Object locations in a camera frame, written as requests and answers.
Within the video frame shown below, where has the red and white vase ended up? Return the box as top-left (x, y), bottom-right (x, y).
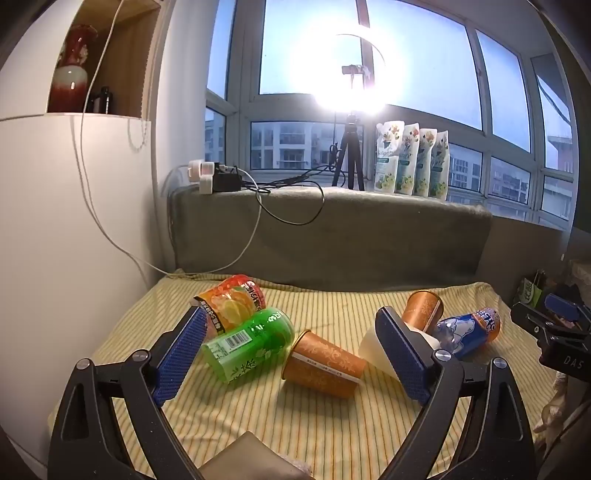
top-left (47, 24), bottom-right (99, 114)

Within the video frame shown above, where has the black tripod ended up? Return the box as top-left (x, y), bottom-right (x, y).
top-left (331, 113), bottom-right (366, 191)

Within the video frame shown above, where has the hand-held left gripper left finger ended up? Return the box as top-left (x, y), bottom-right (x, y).
top-left (47, 305), bottom-right (209, 480)

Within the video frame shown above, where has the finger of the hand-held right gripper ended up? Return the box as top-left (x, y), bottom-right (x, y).
top-left (544, 294), bottom-right (591, 329)
top-left (510, 302), bottom-right (575, 346)

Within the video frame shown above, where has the grey blanket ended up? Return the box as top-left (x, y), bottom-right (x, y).
top-left (168, 185), bottom-right (568, 305)

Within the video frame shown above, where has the white cabinet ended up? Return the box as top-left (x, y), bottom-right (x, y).
top-left (0, 0), bottom-right (176, 462)

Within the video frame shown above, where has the green snack can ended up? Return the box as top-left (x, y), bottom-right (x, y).
top-left (201, 307), bottom-right (296, 385)

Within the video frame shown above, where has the yellow striped cloth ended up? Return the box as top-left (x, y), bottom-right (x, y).
top-left (48, 272), bottom-right (561, 480)

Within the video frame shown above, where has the white plastic cup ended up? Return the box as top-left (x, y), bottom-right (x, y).
top-left (359, 323), bottom-right (444, 381)

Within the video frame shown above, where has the ring light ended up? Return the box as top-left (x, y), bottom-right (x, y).
top-left (295, 32), bottom-right (409, 116)

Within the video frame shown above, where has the green bag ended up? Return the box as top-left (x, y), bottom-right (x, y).
top-left (519, 272), bottom-right (548, 308)

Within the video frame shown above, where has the small black bottle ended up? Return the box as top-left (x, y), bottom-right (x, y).
top-left (88, 86), bottom-right (114, 114)

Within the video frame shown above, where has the white power strip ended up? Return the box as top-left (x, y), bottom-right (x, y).
top-left (187, 159), bottom-right (222, 195)

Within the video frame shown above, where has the black charger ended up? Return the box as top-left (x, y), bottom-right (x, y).
top-left (212, 168), bottom-right (242, 192)

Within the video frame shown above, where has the orange patterned paper cup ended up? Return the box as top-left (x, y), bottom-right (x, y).
top-left (281, 329), bottom-right (368, 400)
top-left (401, 290), bottom-right (445, 334)

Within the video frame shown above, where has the white cable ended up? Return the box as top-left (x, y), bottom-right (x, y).
top-left (78, 0), bottom-right (264, 278)

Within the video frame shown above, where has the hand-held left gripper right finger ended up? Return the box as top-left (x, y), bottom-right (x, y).
top-left (375, 305), bottom-right (539, 480)

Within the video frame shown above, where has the grey folded cloth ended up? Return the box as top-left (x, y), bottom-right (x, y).
top-left (198, 431), bottom-right (315, 480)

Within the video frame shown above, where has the black cable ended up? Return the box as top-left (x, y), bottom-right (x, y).
top-left (238, 167), bottom-right (340, 227)

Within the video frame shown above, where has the floral refill pouch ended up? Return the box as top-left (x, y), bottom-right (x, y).
top-left (396, 124), bottom-right (422, 195)
top-left (429, 130), bottom-right (451, 201)
top-left (373, 121), bottom-right (404, 192)
top-left (414, 127), bottom-right (438, 198)

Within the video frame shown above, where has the blue snack can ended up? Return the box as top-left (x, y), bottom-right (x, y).
top-left (434, 308), bottom-right (502, 358)

